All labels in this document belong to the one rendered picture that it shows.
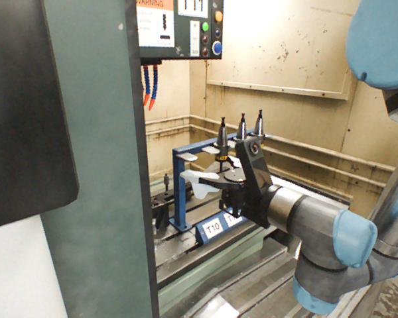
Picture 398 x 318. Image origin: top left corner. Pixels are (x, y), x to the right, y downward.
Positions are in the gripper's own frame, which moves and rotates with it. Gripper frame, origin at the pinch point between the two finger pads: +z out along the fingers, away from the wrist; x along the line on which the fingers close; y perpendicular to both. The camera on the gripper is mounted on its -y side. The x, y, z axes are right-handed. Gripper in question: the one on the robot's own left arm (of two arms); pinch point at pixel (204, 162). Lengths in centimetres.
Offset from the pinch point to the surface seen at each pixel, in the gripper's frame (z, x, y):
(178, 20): 17.4, 6.2, -31.7
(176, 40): 17.4, 5.7, -27.3
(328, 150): 7, 91, 20
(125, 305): -29.4, -34.1, -8.4
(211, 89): 93, 92, -2
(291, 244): 2, 59, 59
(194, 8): 17.1, 11.5, -34.8
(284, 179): 27, 90, 44
